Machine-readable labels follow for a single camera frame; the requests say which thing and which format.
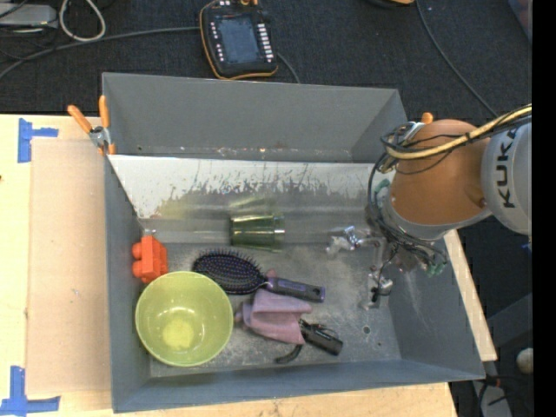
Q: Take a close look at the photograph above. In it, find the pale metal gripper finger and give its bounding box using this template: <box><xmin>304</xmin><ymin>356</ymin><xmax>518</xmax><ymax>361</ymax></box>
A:
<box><xmin>326</xmin><ymin>225</ymin><xmax>388</xmax><ymax>256</ymax></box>
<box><xmin>359</xmin><ymin>249</ymin><xmax>394</xmax><ymax>311</ymax></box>

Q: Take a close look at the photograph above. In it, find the clear green cup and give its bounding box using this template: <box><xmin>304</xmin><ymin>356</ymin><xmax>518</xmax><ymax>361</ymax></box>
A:
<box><xmin>228</xmin><ymin>214</ymin><xmax>288</xmax><ymax>248</ymax></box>

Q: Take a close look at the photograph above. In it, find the pink cloth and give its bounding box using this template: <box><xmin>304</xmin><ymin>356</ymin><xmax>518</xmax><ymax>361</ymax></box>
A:
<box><xmin>234</xmin><ymin>268</ymin><xmax>314</xmax><ymax>346</ymax></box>

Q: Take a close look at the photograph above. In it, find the grey metal bin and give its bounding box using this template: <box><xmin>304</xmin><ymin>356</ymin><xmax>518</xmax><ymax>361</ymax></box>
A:
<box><xmin>100</xmin><ymin>71</ymin><xmax>487</xmax><ymax>414</ymax></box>

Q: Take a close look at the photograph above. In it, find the purple and black hairbrush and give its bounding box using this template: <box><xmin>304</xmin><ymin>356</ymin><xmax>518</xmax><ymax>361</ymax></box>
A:
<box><xmin>191</xmin><ymin>248</ymin><xmax>327</xmax><ymax>304</ymax></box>

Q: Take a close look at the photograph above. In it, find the light green bowl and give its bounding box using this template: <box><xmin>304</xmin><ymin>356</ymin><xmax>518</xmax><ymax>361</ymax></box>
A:
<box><xmin>134</xmin><ymin>270</ymin><xmax>235</xmax><ymax>368</ymax></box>

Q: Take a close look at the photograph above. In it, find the orange toy block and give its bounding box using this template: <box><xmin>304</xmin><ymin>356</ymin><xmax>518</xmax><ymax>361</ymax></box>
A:
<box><xmin>130</xmin><ymin>234</ymin><xmax>169</xmax><ymax>284</ymax></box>

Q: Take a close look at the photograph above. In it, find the brown cardboard board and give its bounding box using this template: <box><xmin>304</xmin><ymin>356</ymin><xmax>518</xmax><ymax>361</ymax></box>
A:
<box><xmin>23</xmin><ymin>138</ymin><xmax>115</xmax><ymax>398</ymax></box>

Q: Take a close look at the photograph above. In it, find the black device with strap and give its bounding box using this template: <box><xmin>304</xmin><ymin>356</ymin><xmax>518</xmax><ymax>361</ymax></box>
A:
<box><xmin>274</xmin><ymin>318</ymin><xmax>345</xmax><ymax>365</ymax></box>

